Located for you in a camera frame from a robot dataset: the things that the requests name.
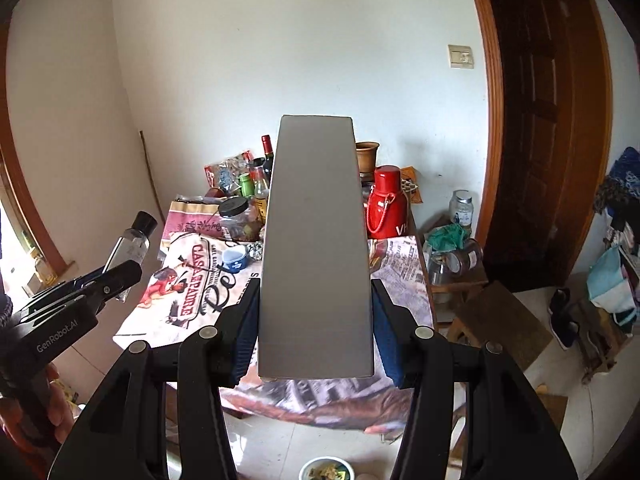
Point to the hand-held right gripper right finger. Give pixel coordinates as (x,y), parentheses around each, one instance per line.
(386,340)

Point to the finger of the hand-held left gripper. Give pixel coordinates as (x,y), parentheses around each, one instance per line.
(117,280)

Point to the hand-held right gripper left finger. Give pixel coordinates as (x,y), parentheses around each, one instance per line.
(246,330)

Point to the small clear bottle black cap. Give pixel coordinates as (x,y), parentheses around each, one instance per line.
(131,242)

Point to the blue white cup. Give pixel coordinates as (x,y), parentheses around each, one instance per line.
(236,259)

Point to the small cardboard box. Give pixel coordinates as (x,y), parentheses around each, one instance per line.
(315,240)

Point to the white bowl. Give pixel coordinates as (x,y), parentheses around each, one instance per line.
(327,470)

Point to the person's left hand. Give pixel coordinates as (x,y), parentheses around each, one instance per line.
(62,405)

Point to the table with printed tablecloth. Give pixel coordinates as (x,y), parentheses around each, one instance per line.
(190,305)

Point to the yellow oil bottle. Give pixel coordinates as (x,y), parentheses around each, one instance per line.
(40,265)

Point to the pink printed bag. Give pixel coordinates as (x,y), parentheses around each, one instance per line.
(192,217)

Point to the thin wooden stick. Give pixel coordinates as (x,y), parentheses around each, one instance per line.
(150,175)

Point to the plastic jar black lid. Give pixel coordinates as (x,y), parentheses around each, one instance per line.
(239,217)

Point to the green plastic bag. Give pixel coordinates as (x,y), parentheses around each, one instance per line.
(445,237)

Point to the red thermos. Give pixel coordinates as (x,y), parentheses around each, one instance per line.
(387,200)

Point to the clear liquor bottle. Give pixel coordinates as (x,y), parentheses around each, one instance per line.
(261,187)

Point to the green cap bottle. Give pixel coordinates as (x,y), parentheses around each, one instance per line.
(245,185)

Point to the glass jar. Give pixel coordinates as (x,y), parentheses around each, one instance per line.
(461,210)

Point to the red snack bag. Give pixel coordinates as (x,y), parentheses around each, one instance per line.
(227,170)

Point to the orange patterned box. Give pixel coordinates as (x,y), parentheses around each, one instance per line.
(411,185)

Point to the dark jar red label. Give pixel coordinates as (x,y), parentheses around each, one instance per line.
(257,165)

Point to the wine bottle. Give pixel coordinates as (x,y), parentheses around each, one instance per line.
(267,155)

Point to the black shoe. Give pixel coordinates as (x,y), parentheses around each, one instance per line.
(561,304)
(569,334)

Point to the brown clay vase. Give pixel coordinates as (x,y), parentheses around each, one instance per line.
(367,157)

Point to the light blue plastic bag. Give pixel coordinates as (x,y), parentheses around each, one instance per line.
(612,285)

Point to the black white cloth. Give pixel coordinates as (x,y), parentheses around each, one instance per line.
(622,230)

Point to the wooden door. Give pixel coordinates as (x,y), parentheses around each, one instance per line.
(545,120)

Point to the blue patterned cloth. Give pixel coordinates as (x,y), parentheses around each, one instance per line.
(620,180)

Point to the light switch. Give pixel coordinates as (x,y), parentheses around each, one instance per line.
(460,56)

